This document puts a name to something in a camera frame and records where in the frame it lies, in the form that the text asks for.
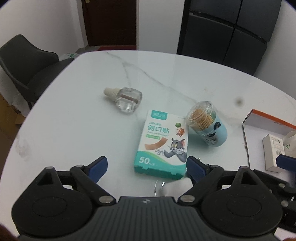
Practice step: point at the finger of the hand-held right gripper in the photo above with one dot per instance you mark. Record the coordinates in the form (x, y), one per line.
(272, 179)
(285, 160)

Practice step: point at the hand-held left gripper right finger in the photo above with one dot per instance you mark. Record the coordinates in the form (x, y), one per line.
(195, 169)

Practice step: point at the red doormat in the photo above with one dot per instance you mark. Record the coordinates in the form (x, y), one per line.
(115, 48)

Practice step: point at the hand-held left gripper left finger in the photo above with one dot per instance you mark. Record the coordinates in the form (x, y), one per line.
(98, 168)

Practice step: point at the small white box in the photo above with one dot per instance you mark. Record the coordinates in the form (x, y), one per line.
(271, 150)

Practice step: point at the brown wooden door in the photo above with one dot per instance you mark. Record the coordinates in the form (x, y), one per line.
(111, 20)

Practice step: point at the light blue toothpick holder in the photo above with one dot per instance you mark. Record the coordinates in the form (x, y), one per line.
(215, 129)

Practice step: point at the white lamp socket adapter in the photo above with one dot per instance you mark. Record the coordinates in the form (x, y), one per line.
(291, 141)

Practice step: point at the orange-edged cardboard box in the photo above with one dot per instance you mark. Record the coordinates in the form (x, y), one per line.
(254, 139)

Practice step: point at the clear bottle with white cap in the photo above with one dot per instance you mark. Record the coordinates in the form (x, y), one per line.
(128, 99)

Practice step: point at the black chair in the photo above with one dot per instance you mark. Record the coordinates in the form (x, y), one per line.
(27, 62)

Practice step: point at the white plastic bag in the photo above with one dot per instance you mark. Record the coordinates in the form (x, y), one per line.
(68, 55)

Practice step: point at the teal bandage box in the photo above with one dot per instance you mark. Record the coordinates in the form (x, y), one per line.
(157, 139)

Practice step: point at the brown cardboard sheet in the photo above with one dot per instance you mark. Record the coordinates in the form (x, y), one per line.
(9, 113)

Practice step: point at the black refrigerator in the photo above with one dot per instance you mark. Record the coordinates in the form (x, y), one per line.
(219, 30)

